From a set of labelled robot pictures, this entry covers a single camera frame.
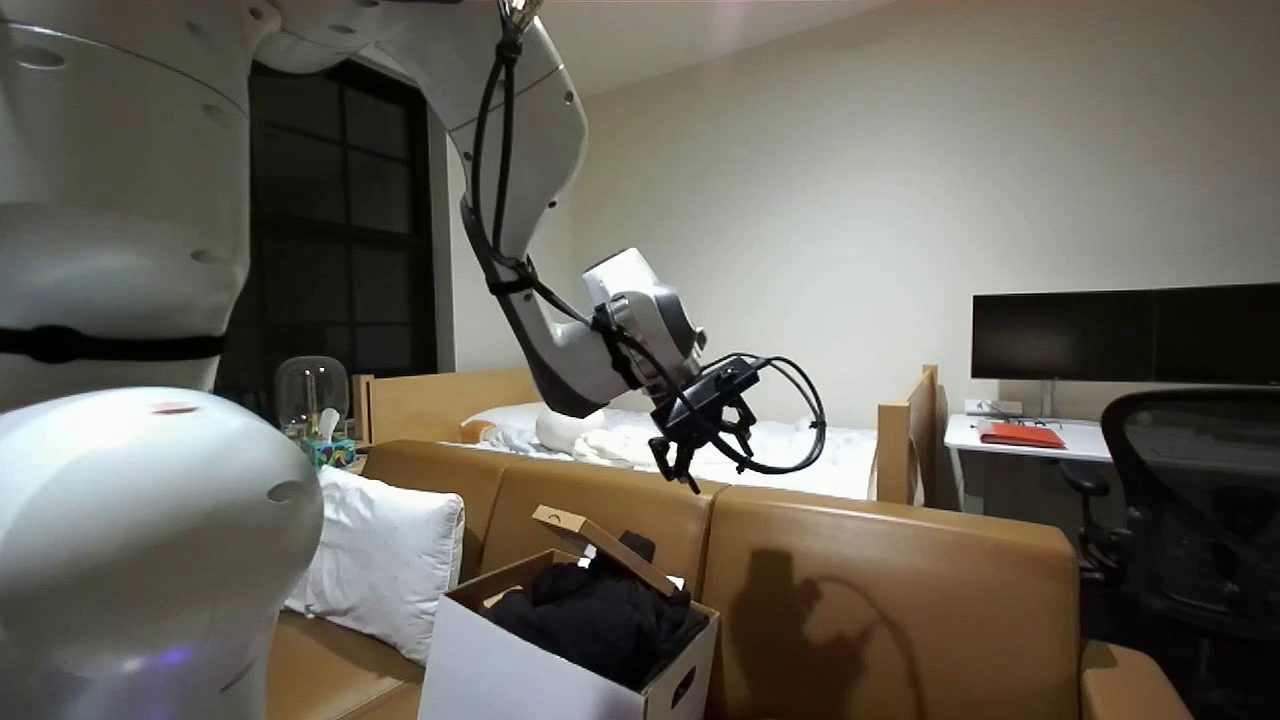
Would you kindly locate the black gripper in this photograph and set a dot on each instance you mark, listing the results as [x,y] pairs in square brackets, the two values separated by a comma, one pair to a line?
[701,423]

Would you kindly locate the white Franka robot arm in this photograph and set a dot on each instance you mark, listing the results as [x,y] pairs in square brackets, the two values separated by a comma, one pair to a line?
[122,535]

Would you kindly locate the white cardboard box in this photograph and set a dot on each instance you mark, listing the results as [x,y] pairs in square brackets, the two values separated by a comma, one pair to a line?
[505,675]

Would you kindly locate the red flat object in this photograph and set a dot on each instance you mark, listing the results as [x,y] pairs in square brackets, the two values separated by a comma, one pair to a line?
[1020,433]

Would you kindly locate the round white pillow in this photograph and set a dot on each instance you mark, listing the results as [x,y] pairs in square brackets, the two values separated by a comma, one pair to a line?
[559,426]

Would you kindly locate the black clothing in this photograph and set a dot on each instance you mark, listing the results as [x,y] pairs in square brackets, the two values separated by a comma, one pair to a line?
[600,625]

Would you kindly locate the wooden bed footboard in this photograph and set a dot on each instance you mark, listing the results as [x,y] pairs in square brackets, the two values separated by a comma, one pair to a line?
[921,443]

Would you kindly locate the wooden bed headboard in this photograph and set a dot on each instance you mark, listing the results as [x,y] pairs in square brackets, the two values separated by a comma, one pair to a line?
[426,406]

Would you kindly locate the brown leather sofa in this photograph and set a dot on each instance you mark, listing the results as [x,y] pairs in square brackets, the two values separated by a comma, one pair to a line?
[934,602]

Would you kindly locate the white dotted pillow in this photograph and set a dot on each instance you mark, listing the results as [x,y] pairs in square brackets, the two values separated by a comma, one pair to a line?
[381,563]

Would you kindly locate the white desk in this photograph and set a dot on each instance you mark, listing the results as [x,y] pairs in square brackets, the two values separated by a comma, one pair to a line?
[1043,452]

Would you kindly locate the dark window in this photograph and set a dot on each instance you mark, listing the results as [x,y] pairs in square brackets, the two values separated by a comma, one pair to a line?
[340,225]

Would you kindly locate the black monitor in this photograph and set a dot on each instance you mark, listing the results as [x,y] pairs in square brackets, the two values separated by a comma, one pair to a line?
[1132,335]

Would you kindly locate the black office chair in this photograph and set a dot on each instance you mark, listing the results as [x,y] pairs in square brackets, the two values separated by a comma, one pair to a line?
[1201,535]

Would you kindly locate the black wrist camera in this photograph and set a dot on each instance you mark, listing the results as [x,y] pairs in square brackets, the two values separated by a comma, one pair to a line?
[722,380]

